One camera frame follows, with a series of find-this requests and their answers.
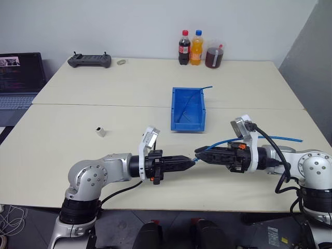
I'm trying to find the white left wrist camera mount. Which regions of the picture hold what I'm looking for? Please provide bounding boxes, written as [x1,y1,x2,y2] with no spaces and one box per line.
[137,126,161,181]

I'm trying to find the orange soda bottle blue cap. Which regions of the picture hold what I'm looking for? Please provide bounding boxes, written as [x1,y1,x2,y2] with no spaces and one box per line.
[189,30,204,66]

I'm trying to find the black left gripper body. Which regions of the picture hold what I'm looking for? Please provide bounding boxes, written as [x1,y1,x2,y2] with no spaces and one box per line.
[144,149,167,186]

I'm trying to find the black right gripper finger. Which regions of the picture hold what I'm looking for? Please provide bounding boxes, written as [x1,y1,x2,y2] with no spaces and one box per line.
[194,145,231,157]
[200,152,232,167]

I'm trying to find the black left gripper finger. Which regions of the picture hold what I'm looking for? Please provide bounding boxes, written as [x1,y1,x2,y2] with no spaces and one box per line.
[162,155,192,164]
[163,161,196,174]

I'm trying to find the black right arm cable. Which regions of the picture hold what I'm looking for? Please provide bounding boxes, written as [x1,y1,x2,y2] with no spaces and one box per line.
[247,121,305,214]

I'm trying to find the open grey laptop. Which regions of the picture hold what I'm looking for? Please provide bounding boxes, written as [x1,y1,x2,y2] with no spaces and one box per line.
[0,52,47,127]

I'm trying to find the white tangled cables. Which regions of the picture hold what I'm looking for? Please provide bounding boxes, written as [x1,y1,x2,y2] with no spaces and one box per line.
[0,204,29,237]

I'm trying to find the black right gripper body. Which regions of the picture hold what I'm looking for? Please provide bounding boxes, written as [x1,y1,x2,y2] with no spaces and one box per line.
[225,141,252,174]

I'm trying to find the long blue cable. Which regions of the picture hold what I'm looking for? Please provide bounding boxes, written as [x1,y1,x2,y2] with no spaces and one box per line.
[192,135,304,163]

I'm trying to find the thin blue cable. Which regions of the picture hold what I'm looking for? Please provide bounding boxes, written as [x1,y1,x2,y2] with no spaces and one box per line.
[178,84,214,122]

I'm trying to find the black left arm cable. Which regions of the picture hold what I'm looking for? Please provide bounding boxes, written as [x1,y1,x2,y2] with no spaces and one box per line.
[99,180,144,206]

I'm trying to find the dark rounded shape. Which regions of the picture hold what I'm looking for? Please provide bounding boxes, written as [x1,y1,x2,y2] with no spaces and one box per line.
[135,219,164,249]
[190,217,227,249]

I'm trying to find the grey remote controller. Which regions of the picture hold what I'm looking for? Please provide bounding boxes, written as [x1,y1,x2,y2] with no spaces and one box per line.
[67,51,113,69]

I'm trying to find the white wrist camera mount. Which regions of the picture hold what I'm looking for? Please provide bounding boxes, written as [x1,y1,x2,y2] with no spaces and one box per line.
[230,114,260,174]
[137,126,161,181]

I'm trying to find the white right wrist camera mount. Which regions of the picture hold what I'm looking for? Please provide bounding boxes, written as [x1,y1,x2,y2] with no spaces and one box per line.
[230,114,260,174]

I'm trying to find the black box on floor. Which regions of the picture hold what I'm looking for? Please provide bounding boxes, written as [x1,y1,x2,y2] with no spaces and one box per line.
[240,212,308,249]

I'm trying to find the cola bottle red cap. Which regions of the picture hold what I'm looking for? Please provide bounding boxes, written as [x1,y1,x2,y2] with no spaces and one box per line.
[177,30,192,66]

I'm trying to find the jar of dark liquid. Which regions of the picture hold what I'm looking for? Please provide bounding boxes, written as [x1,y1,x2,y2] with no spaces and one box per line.
[204,39,226,70]

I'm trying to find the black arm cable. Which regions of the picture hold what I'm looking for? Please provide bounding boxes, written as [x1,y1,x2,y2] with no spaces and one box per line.
[247,121,305,214]
[99,180,144,206]

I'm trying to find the blue plastic bin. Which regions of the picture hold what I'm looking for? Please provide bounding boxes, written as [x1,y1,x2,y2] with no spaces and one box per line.
[170,87,208,133]

